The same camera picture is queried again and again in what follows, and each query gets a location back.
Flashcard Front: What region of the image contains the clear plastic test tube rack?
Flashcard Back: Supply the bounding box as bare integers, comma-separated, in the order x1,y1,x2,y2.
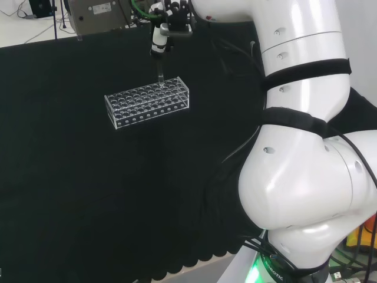
104,75,190,131

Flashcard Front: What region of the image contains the clear glass test tube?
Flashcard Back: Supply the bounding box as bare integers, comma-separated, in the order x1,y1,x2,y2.
156,54,166,88

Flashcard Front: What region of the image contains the black cable bundle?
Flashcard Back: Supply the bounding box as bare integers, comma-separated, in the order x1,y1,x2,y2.
240,228,297,274

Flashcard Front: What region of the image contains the yellow stop button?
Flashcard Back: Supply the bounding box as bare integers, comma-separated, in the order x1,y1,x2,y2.
345,216,377,253

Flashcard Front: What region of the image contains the grey metal box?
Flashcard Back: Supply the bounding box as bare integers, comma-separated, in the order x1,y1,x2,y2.
65,0,137,37

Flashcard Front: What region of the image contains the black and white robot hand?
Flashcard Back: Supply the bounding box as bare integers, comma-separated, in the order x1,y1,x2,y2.
148,0,196,56

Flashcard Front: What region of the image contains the black bench cloth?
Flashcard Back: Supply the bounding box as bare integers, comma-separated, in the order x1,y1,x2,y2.
0,19,377,281

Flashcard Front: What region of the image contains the black tripod leg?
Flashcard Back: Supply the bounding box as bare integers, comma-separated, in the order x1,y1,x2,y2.
51,0,59,41

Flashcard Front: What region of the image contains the green cable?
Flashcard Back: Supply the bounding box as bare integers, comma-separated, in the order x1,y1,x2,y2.
130,0,156,21

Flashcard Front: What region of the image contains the black device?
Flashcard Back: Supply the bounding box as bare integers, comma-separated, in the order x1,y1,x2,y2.
28,0,54,19

